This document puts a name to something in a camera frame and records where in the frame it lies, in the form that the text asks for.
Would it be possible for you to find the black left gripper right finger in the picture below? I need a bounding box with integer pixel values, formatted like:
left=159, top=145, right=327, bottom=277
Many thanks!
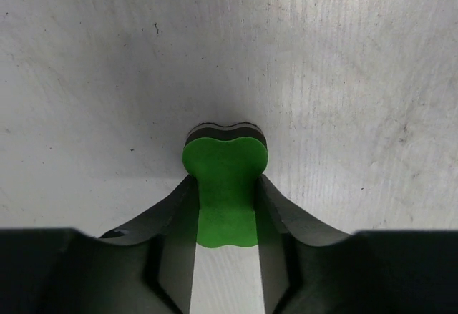
left=254, top=176, right=457, bottom=313

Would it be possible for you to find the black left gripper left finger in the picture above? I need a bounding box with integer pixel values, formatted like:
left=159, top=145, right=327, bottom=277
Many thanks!
left=1, top=177, right=199, bottom=313

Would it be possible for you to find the green whiteboard eraser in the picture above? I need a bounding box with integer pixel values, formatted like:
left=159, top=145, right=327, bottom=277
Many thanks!
left=182, top=122, right=268, bottom=248

